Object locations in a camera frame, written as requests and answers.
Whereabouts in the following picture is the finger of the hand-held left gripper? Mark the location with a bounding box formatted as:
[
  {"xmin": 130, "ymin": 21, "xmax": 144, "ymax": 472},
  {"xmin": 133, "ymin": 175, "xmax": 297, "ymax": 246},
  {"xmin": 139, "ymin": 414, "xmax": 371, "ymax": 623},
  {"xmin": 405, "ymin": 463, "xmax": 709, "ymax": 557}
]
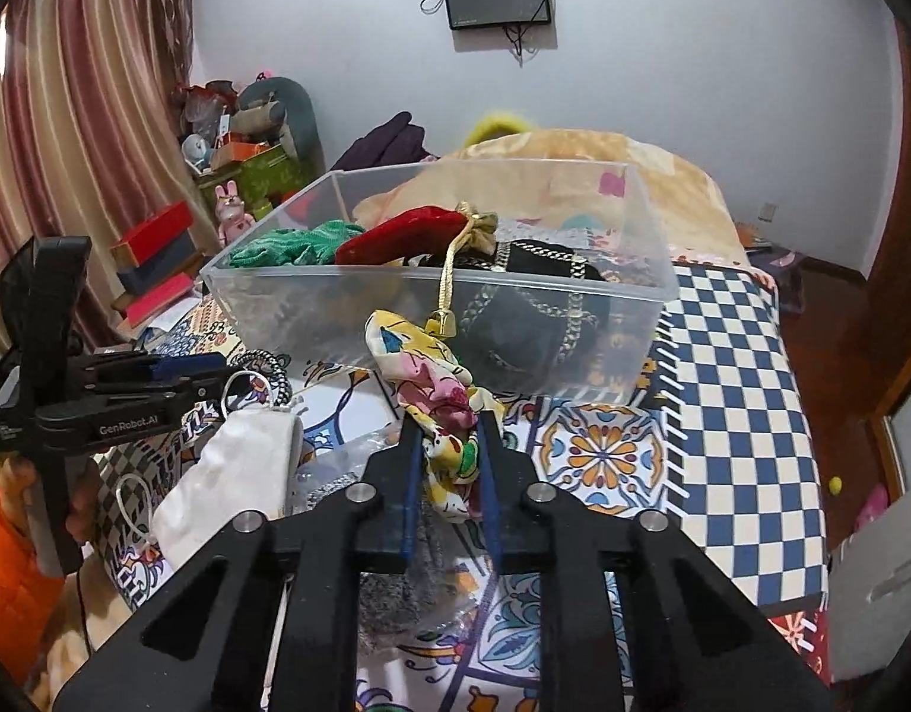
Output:
[
  {"xmin": 84, "ymin": 377, "xmax": 240, "ymax": 418},
  {"xmin": 80, "ymin": 351, "xmax": 230, "ymax": 387}
]

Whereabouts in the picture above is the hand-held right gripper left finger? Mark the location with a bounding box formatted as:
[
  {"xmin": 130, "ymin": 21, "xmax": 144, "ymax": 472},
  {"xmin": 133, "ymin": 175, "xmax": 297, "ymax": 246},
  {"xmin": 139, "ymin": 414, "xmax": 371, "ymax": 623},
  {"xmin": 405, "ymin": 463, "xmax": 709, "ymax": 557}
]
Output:
[{"xmin": 50, "ymin": 414, "xmax": 427, "ymax": 712}]

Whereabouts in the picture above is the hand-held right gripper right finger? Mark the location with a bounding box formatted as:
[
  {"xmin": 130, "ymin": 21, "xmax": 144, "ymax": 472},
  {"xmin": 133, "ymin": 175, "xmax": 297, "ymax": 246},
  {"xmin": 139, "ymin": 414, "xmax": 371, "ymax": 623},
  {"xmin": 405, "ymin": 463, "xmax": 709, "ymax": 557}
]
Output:
[{"xmin": 477, "ymin": 411, "xmax": 838, "ymax": 712}]

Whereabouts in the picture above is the floral printed cloth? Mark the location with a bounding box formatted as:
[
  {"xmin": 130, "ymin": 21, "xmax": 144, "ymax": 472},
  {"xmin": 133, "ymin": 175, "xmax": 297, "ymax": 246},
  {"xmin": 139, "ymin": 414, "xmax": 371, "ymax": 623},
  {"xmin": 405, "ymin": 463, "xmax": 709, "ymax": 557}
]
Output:
[{"xmin": 362, "ymin": 309, "xmax": 505, "ymax": 524}]

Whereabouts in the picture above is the clear plastic box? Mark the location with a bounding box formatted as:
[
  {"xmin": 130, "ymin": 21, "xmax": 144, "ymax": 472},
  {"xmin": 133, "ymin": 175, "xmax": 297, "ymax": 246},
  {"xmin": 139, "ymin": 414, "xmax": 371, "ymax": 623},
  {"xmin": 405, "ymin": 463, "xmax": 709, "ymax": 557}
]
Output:
[{"xmin": 201, "ymin": 161, "xmax": 681, "ymax": 406}]

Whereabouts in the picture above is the person's left forearm orange sleeve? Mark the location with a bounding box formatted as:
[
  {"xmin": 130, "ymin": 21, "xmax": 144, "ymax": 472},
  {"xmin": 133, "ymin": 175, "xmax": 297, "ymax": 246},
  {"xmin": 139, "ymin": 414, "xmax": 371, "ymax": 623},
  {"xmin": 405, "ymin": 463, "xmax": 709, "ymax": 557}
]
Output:
[{"xmin": 0, "ymin": 485, "xmax": 69, "ymax": 687}]

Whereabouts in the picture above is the person's left hand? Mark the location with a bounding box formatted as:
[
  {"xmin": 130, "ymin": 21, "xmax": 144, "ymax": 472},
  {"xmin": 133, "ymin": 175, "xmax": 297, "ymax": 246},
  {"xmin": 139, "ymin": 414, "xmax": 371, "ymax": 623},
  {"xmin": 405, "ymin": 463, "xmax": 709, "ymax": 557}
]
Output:
[{"xmin": 0, "ymin": 456, "xmax": 101, "ymax": 559}]

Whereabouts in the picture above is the red book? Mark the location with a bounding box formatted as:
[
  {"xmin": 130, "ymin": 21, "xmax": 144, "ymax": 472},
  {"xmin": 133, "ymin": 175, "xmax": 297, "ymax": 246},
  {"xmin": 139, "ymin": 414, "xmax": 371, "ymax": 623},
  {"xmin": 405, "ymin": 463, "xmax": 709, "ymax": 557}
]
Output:
[{"xmin": 120, "ymin": 273, "xmax": 204, "ymax": 329}]

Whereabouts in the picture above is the white face mask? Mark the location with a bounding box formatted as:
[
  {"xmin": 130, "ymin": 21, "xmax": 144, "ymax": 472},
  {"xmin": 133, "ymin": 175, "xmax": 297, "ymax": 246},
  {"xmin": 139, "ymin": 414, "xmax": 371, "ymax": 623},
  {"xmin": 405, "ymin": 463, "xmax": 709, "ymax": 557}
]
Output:
[{"xmin": 118, "ymin": 411, "xmax": 305, "ymax": 574}]

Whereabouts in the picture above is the stack of red boxes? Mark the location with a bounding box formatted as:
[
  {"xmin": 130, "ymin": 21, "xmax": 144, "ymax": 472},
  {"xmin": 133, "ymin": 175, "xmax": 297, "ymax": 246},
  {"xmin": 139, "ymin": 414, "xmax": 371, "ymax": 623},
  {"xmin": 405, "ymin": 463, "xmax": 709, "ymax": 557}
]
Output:
[{"xmin": 118, "ymin": 226, "xmax": 205, "ymax": 296}]

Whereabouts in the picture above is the clear plastic bag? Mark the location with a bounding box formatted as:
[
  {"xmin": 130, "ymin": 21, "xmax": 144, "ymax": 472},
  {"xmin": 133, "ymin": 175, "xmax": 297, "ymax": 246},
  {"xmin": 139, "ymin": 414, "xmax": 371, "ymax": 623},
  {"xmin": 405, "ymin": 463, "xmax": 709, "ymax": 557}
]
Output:
[{"xmin": 288, "ymin": 434, "xmax": 487, "ymax": 655}]

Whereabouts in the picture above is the red flat box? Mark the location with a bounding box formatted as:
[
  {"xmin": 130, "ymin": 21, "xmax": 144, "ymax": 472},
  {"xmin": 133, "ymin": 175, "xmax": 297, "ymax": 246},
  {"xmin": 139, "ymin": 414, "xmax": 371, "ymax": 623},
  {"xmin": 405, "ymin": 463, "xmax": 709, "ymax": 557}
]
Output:
[{"xmin": 110, "ymin": 202, "xmax": 196, "ymax": 268}]

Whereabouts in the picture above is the pink bunny figure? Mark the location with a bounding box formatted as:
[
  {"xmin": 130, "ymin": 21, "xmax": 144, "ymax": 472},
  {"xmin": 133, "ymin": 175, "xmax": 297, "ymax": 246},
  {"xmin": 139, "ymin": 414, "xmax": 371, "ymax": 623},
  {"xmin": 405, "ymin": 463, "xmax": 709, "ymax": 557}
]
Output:
[{"xmin": 214, "ymin": 179, "xmax": 255, "ymax": 245}]

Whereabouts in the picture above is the green cloth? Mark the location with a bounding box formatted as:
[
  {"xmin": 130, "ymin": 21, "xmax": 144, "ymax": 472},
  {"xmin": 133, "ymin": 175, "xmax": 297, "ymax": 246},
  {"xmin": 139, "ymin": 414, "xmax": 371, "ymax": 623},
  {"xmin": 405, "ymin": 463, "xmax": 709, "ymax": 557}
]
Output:
[{"xmin": 227, "ymin": 218, "xmax": 367, "ymax": 269}]

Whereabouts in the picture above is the green gift box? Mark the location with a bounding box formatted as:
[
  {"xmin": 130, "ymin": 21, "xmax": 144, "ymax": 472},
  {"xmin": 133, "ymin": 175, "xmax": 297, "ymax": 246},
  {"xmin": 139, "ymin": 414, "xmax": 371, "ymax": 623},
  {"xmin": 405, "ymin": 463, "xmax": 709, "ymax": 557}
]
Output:
[{"xmin": 195, "ymin": 148, "xmax": 309, "ymax": 221}]

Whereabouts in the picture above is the orange box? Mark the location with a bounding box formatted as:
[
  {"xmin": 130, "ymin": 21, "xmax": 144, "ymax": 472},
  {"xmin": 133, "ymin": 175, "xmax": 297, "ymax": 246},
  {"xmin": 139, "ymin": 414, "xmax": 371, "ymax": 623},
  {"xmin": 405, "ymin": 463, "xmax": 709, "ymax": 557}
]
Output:
[{"xmin": 210, "ymin": 135, "xmax": 280, "ymax": 169}]

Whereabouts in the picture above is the striped pink curtain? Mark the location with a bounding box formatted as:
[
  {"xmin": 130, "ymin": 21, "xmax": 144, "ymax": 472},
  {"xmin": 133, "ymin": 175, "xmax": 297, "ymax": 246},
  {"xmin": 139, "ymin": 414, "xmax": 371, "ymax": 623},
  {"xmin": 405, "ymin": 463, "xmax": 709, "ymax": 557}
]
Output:
[{"xmin": 0, "ymin": 0, "xmax": 208, "ymax": 387}]

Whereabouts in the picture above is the grey plush cushion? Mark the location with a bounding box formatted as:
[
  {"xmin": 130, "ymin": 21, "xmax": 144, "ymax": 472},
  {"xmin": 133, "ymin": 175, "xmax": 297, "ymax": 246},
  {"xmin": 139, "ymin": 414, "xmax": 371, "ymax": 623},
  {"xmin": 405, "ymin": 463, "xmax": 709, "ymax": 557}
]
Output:
[{"xmin": 236, "ymin": 76, "xmax": 327, "ymax": 173}]

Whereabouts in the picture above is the purple garment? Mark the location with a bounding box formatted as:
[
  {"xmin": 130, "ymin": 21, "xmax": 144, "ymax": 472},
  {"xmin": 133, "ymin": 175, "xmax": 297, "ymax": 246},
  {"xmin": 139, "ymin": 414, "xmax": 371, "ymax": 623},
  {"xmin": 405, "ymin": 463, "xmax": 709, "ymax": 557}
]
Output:
[{"xmin": 329, "ymin": 111, "xmax": 436, "ymax": 173}]

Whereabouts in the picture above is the yellow plush toy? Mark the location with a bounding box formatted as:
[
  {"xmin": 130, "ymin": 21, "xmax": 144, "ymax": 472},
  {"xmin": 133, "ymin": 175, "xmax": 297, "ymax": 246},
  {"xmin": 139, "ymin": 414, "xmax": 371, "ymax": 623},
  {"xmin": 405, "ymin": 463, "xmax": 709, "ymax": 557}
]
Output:
[{"xmin": 462, "ymin": 111, "xmax": 535, "ymax": 151}]

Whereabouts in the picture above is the peach printed quilt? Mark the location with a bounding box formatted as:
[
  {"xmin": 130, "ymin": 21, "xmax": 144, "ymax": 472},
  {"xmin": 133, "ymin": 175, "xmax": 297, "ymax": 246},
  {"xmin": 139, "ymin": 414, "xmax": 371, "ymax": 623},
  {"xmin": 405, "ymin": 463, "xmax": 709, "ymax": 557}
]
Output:
[{"xmin": 355, "ymin": 129, "xmax": 751, "ymax": 269}]

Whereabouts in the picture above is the pink toy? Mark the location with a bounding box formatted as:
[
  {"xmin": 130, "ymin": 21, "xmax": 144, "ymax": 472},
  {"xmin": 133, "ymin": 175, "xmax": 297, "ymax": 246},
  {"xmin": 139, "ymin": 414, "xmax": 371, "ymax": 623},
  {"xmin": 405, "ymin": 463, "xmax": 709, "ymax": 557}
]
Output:
[{"xmin": 856, "ymin": 484, "xmax": 891, "ymax": 532}]

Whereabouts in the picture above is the white cabinet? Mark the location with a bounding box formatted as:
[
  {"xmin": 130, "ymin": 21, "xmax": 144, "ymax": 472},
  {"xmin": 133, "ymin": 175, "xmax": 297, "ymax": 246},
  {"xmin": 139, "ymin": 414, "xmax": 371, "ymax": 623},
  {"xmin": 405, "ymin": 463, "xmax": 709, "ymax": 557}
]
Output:
[{"xmin": 826, "ymin": 386, "xmax": 911, "ymax": 685}]

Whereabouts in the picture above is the wooden door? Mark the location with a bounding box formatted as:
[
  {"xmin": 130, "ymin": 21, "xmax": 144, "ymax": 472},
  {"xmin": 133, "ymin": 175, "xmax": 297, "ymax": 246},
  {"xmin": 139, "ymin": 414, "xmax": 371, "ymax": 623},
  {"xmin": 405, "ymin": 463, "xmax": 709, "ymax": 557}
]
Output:
[{"xmin": 862, "ymin": 15, "xmax": 911, "ymax": 420}]

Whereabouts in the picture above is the black and white cord loop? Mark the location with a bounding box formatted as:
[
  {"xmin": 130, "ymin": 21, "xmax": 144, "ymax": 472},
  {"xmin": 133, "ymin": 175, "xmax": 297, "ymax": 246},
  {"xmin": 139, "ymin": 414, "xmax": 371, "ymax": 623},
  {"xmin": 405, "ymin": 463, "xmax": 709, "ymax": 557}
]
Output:
[{"xmin": 221, "ymin": 348, "xmax": 294, "ymax": 414}]

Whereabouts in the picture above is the black bag with gold chain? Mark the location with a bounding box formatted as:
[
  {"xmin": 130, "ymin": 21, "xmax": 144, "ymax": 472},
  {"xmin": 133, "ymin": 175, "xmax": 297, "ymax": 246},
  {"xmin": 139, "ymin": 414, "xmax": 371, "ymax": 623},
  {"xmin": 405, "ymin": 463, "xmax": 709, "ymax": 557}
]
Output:
[{"xmin": 407, "ymin": 237, "xmax": 649, "ymax": 396}]

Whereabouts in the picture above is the red drawstring pouch gold cord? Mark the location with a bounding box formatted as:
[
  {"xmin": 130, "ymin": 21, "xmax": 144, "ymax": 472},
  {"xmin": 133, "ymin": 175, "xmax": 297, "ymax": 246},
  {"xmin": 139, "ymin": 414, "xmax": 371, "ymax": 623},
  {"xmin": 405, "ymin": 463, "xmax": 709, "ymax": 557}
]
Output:
[{"xmin": 335, "ymin": 200, "xmax": 501, "ymax": 338}]

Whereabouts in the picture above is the black monitor cable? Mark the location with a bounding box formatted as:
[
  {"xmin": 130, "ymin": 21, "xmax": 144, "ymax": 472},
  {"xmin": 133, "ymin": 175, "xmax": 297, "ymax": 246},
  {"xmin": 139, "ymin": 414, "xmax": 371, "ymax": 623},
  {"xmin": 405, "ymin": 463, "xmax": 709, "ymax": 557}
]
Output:
[{"xmin": 501, "ymin": 22, "xmax": 543, "ymax": 62}]

